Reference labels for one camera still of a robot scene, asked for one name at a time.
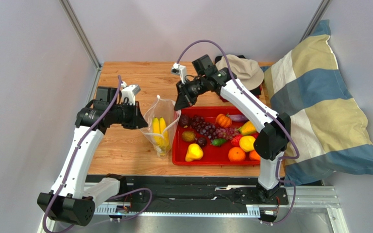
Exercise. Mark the small green pepper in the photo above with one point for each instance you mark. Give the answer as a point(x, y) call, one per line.
point(218, 142)

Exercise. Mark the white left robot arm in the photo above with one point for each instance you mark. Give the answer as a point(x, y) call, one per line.
point(68, 201)

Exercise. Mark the beige bucket hat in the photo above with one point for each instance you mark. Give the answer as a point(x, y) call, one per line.
point(246, 72)

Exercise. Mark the yellow green mango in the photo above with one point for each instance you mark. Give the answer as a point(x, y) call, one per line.
point(247, 129)

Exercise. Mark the yellow pear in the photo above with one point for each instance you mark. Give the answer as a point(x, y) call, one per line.
point(194, 153)

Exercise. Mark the left aluminium frame post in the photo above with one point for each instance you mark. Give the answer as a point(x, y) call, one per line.
point(80, 33)

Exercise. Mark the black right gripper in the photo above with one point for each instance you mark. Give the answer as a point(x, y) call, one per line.
point(185, 93)

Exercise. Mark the blue yellow striped pillow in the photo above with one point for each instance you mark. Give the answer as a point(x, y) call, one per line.
point(328, 128)

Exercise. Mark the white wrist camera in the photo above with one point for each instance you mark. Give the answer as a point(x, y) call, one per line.
point(179, 70)
point(128, 94)

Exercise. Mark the orange fruit front right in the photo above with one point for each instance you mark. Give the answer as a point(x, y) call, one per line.
point(254, 156)

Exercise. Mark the brown kiwi fruit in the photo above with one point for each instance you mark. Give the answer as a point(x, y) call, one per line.
point(188, 136)

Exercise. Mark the light purple grape bunch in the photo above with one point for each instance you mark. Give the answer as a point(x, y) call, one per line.
point(227, 133)

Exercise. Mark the dark purple plum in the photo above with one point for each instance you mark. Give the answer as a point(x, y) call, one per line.
point(202, 142)

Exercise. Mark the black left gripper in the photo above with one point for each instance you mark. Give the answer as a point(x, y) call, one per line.
point(137, 121)

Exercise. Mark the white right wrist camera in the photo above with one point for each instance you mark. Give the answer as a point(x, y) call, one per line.
point(179, 70)

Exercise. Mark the dark purple grape bunch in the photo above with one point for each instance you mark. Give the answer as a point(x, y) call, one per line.
point(203, 127)

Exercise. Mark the orange fruit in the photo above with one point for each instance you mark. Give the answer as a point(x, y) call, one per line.
point(254, 156)
point(236, 154)

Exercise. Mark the clear dotted zip top bag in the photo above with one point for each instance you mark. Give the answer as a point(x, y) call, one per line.
point(162, 108)

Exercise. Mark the right aluminium frame post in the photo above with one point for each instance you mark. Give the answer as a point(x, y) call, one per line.
point(319, 13)

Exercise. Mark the aluminium frame post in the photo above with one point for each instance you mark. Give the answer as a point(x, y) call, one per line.
point(80, 33)
point(319, 13)

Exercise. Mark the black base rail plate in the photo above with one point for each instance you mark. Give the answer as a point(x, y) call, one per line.
point(196, 195)

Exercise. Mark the yellow banana bunch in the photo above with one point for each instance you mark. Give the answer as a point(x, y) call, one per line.
point(161, 139)

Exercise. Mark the orange fruit front left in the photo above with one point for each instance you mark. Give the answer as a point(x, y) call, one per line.
point(236, 154)

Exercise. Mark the folded black red clothes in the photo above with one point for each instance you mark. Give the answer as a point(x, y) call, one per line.
point(256, 92)

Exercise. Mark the aluminium base frame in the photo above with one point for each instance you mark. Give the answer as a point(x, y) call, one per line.
point(313, 209)

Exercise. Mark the small orange pumpkin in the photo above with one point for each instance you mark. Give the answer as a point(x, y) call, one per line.
point(223, 120)

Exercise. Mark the red plastic tray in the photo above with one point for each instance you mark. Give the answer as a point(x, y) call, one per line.
point(212, 155)

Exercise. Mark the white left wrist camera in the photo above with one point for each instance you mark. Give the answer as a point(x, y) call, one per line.
point(128, 94)

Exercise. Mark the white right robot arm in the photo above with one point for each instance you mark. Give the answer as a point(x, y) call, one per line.
point(273, 128)

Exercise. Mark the purple eggplant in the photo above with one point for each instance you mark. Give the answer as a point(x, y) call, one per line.
point(238, 118)

